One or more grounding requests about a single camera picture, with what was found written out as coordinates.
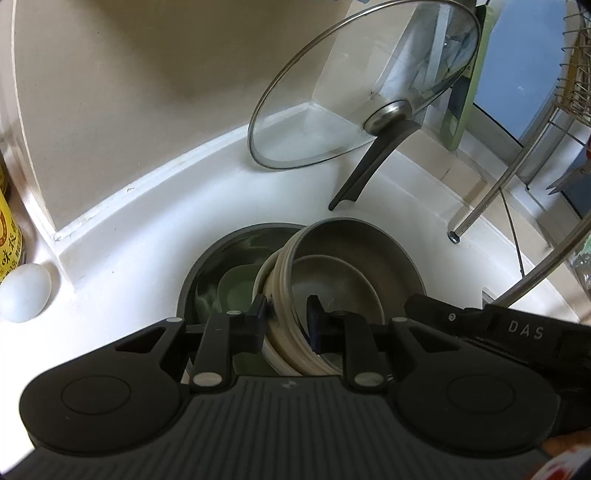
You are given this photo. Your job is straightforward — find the red white printed clothing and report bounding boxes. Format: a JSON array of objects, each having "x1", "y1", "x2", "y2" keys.
[{"x1": 531, "y1": 450, "x2": 591, "y2": 480}]

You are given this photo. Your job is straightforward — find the stainless steel bowl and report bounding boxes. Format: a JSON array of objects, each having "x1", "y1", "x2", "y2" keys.
[{"x1": 283, "y1": 218, "x2": 424, "y2": 370}]

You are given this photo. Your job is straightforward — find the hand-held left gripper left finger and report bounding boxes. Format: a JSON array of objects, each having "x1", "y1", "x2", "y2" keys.
[{"x1": 113, "y1": 295, "x2": 269, "y2": 387}]

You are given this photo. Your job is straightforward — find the steel dish rack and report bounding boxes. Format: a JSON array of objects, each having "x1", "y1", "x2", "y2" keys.
[{"x1": 447, "y1": 0, "x2": 591, "y2": 308}]

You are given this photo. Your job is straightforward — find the glass window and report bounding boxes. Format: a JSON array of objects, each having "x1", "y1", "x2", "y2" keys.
[{"x1": 473, "y1": 0, "x2": 573, "y2": 190}]

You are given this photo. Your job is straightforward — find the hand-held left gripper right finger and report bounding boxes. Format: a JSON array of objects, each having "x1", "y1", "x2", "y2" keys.
[{"x1": 306, "y1": 295, "x2": 462, "y2": 388}]

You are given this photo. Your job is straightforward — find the red-handled scissors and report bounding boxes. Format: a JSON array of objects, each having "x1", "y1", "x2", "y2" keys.
[{"x1": 549, "y1": 138, "x2": 591, "y2": 195}]

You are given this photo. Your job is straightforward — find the white egg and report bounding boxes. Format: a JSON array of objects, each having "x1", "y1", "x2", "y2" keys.
[{"x1": 0, "y1": 263, "x2": 52, "y2": 322}]

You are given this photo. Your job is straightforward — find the person's right hand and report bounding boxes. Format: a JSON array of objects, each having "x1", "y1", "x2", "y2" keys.
[{"x1": 542, "y1": 431, "x2": 591, "y2": 457}]

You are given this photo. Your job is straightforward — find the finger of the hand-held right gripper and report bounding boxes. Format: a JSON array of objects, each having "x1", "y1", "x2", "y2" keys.
[{"x1": 404, "y1": 294, "x2": 490, "y2": 340}]

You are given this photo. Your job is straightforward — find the thin black cable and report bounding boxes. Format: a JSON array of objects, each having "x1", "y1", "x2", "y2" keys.
[{"x1": 501, "y1": 194, "x2": 526, "y2": 278}]

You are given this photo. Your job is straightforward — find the red-handled clear bottle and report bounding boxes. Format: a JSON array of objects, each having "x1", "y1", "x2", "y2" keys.
[{"x1": 0, "y1": 134, "x2": 26, "y2": 284}]

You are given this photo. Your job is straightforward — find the green cutting board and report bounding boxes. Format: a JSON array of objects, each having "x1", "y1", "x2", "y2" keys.
[{"x1": 438, "y1": 0, "x2": 502, "y2": 153}]

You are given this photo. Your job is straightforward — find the glass pot lid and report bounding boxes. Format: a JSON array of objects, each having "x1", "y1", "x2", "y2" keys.
[{"x1": 247, "y1": 0, "x2": 482, "y2": 210}]

